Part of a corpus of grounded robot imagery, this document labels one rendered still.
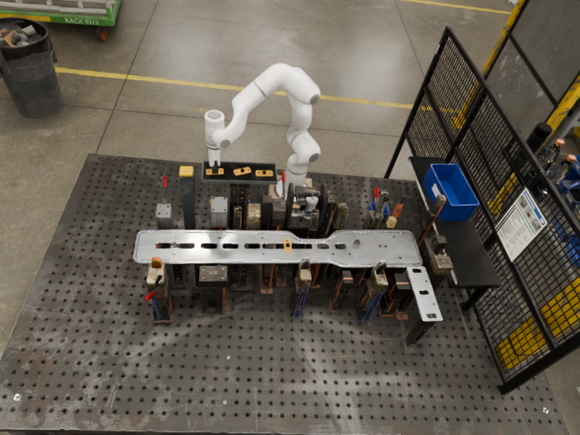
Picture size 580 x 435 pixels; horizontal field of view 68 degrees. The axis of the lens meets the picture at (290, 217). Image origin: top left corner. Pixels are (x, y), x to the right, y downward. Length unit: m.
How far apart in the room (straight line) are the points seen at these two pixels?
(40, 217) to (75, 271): 1.31
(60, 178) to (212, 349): 2.28
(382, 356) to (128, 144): 2.87
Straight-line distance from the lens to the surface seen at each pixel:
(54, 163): 4.10
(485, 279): 2.30
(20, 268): 3.47
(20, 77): 4.33
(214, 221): 2.12
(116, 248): 2.50
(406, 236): 2.31
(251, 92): 1.94
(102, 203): 2.72
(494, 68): 4.67
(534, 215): 2.14
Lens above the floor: 2.68
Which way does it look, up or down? 49 degrees down
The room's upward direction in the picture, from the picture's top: 11 degrees clockwise
